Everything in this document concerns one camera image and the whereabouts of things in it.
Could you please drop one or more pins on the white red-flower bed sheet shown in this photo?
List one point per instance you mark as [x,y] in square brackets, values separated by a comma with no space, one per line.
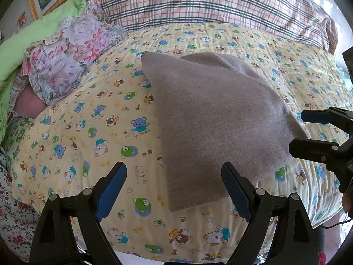
[13,212]

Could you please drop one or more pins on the person's right hand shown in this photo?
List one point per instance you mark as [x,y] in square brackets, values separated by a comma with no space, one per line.
[348,203]

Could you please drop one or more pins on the green patterned cloth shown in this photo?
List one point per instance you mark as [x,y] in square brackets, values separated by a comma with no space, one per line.
[15,132]

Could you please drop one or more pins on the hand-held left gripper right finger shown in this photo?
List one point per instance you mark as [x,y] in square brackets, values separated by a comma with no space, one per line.
[237,196]

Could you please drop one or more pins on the floral pink pillow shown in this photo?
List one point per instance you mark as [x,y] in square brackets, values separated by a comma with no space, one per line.
[74,47]

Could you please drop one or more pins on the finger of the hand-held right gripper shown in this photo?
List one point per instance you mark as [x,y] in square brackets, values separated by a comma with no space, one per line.
[317,116]
[311,149]

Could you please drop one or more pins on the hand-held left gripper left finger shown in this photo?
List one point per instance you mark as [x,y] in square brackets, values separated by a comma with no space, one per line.
[110,193]

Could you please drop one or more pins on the yellow bear-print bed sheet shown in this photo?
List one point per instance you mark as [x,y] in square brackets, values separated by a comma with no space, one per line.
[82,143]

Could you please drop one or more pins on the brown knit sweater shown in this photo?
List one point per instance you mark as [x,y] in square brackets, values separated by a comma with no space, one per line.
[215,121]

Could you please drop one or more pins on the plaid pillow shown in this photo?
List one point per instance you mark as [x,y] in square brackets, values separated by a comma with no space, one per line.
[193,2]

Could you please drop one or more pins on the light green blanket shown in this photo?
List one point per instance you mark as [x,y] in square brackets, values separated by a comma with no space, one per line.
[16,49]

